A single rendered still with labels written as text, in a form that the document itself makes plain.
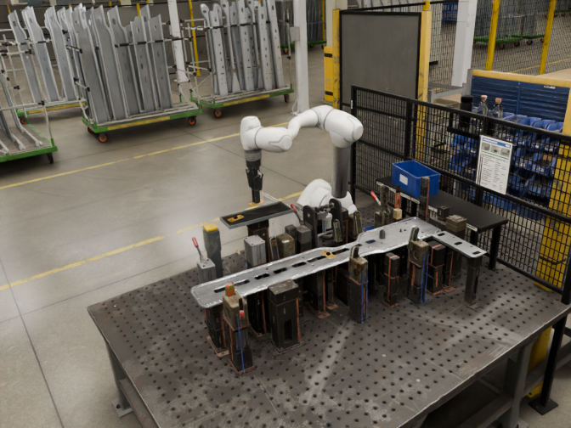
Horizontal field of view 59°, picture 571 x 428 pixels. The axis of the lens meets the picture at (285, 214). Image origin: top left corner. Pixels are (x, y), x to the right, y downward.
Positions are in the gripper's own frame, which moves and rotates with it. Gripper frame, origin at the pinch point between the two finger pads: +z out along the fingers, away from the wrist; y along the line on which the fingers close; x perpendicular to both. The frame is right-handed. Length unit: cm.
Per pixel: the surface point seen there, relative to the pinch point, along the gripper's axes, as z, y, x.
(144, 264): 126, 195, 1
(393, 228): 26, -40, -63
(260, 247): 17.4, -20.9, 13.3
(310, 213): 10.2, -19.5, -20.4
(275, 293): 23, -51, 27
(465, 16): -53, 184, -442
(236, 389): 56, -58, 55
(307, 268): 26.0, -40.7, 0.3
